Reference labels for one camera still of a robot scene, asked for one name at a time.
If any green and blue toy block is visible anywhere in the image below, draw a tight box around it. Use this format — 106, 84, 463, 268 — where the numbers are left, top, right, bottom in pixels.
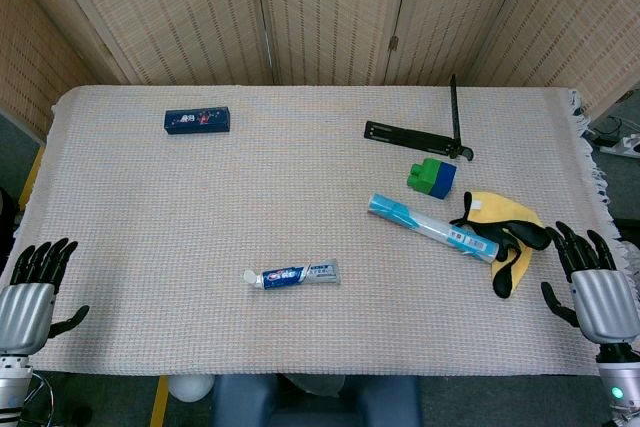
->
405, 158, 458, 200

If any white ball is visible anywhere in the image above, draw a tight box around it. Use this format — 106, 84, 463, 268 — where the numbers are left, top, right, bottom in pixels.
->
168, 375, 215, 403

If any white power strip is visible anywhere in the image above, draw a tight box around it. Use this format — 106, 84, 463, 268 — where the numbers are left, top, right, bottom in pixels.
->
597, 133, 640, 159

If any blue white toothpaste tube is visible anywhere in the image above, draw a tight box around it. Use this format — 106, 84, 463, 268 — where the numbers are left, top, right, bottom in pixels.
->
243, 258, 342, 291

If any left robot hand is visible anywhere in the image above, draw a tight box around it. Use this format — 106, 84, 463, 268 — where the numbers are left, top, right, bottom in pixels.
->
0, 238, 91, 356

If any yellow and black glove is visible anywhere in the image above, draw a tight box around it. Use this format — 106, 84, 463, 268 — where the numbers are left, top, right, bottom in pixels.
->
448, 190, 552, 300

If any dark blue carton box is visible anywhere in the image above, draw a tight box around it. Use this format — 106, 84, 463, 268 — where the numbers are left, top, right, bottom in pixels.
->
163, 106, 232, 136

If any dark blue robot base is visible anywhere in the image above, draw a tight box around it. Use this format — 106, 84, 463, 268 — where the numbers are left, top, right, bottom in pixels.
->
213, 375, 424, 427

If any blue white wrapped roll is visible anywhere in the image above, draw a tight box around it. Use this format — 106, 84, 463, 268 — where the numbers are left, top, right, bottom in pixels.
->
367, 192, 501, 263

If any wicker folding screen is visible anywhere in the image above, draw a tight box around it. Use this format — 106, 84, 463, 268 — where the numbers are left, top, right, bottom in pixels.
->
0, 0, 640, 143

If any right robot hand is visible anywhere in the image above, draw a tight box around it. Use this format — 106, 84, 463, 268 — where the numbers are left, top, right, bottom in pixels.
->
540, 220, 640, 347

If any black folding stand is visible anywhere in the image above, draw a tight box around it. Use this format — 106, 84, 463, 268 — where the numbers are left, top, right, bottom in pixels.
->
363, 73, 475, 162

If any white woven tablecloth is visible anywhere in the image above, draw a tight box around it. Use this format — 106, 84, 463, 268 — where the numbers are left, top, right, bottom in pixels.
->
0, 84, 640, 378

